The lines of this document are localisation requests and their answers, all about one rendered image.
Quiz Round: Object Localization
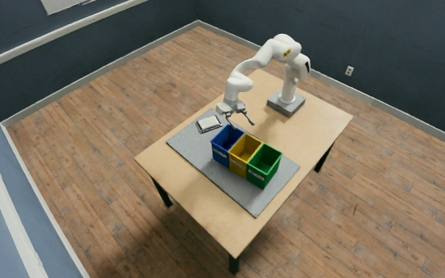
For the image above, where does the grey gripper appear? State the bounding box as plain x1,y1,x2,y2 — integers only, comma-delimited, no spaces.
216,100,255,130

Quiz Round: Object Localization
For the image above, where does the yellow recycling bin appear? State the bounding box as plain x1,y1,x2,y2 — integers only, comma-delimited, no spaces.
228,133,263,178

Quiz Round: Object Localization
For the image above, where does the green returns bin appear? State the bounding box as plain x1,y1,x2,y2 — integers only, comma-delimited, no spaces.
246,143,283,190

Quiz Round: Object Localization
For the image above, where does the blue bin with label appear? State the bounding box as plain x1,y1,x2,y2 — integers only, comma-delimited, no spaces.
210,124,245,168

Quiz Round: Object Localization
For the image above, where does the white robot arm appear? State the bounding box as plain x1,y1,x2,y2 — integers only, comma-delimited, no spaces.
223,34,310,110

